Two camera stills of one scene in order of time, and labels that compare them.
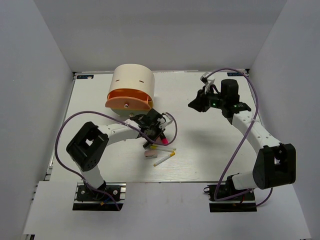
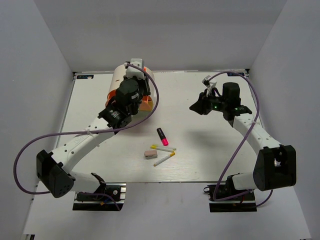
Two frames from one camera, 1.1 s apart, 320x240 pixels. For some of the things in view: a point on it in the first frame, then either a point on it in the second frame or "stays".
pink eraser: (151, 154) stays
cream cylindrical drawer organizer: (133, 76) stays
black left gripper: (159, 131) → (143, 82)
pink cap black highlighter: (164, 140) stays
